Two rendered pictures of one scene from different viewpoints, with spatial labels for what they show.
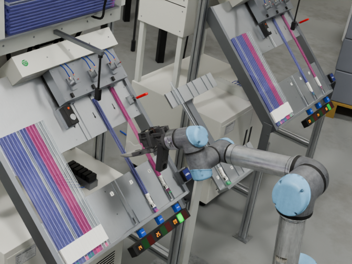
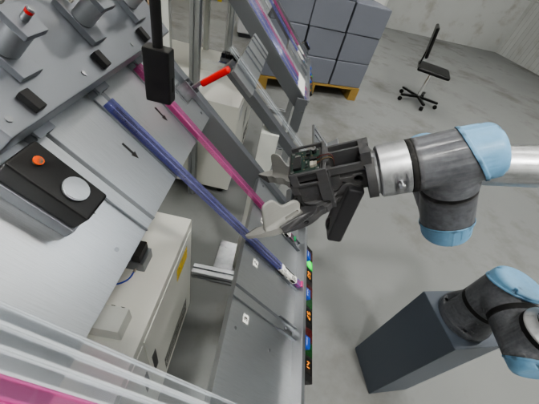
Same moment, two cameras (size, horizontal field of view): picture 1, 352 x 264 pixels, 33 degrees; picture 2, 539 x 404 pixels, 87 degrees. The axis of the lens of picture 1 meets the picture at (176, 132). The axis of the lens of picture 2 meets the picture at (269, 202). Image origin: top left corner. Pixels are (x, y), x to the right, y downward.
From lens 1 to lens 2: 189 cm
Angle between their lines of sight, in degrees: 33
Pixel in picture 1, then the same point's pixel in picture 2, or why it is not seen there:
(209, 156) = not seen: hidden behind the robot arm
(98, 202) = (237, 369)
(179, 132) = (443, 154)
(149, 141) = (327, 189)
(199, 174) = (466, 235)
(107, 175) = (156, 227)
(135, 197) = (271, 286)
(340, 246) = not seen: hidden behind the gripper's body
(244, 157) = (517, 169)
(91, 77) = (79, 24)
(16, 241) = not seen: outside the picture
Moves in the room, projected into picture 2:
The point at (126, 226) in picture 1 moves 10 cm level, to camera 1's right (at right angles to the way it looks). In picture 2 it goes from (287, 356) to (329, 335)
